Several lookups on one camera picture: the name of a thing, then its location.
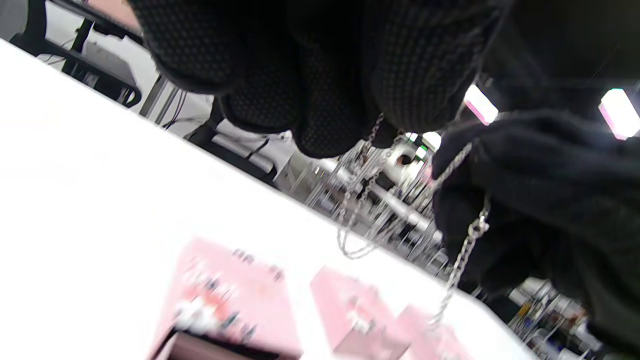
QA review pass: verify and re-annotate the pink floral box sleeve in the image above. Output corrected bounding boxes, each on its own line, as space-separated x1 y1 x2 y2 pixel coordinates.
395 304 477 360

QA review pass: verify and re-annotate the pink floral gift box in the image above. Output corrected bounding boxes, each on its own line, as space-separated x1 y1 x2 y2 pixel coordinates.
149 237 304 360

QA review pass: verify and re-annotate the person's right hand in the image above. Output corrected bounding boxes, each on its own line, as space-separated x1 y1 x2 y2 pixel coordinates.
432 111 640 357

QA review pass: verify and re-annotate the person's left hand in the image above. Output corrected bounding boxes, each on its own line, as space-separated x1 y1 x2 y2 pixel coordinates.
127 0 640 159

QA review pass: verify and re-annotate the silver chain necklace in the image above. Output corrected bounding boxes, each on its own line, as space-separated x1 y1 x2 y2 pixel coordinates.
304 112 494 332

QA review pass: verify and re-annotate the pink tray black lining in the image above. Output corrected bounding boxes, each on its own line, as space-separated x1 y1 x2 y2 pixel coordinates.
165 329 283 360

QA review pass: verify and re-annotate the black chair chrome base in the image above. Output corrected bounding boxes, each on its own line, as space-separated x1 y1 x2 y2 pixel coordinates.
184 97 279 185

